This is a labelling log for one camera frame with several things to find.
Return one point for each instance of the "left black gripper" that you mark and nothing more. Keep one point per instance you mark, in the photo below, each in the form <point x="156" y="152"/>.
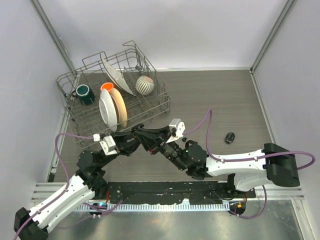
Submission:
<point x="124" y="143"/>

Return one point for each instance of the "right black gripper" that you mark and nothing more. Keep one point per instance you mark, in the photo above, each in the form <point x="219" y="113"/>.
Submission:
<point x="151" y="139"/>

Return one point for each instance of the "glossy black charging case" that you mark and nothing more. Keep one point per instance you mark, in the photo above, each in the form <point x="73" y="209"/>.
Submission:
<point x="137" y="129"/>

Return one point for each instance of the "dusty black oval case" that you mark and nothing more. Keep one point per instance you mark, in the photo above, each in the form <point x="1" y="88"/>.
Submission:
<point x="229" y="138"/>

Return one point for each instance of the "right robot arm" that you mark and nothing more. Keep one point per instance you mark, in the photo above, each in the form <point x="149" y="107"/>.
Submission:
<point x="245" y="171"/>

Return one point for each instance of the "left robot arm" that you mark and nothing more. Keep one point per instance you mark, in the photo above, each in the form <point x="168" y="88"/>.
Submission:
<point x="87" y="183"/>

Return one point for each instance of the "beige round plate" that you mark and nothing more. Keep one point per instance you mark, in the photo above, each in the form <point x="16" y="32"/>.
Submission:
<point x="121" y="110"/>

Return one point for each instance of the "white round plate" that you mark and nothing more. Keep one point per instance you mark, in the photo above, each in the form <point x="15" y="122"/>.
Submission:
<point x="107" y="110"/>

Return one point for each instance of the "striped ceramic bowl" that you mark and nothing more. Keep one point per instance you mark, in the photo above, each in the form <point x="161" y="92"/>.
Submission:
<point x="144" y="85"/>

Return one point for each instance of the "orange cup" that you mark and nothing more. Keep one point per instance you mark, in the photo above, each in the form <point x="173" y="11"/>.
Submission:
<point x="107" y="86"/>

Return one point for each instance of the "dark green mug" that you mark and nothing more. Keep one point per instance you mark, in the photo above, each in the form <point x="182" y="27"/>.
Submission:
<point x="85" y="94"/>

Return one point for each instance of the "grey tilted plate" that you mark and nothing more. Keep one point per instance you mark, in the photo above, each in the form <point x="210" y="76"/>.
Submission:
<point x="120" y="79"/>

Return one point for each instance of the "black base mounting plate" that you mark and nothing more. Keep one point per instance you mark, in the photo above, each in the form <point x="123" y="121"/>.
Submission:
<point x="169" y="192"/>

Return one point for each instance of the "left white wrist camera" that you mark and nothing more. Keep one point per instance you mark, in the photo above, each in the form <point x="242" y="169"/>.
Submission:
<point x="107" y="144"/>

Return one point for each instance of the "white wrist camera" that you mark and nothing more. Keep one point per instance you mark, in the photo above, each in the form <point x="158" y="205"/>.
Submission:
<point x="176" y="130"/>
<point x="107" y="144"/>

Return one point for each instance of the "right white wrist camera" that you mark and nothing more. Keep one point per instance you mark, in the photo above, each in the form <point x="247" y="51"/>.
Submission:
<point x="176" y="130"/>

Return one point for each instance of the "grey wire dish rack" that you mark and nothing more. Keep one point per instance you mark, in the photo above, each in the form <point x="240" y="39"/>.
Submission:
<point x="86" y="120"/>

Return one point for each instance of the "white slotted cable duct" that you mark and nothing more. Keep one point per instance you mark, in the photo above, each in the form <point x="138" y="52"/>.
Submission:
<point x="185" y="206"/>

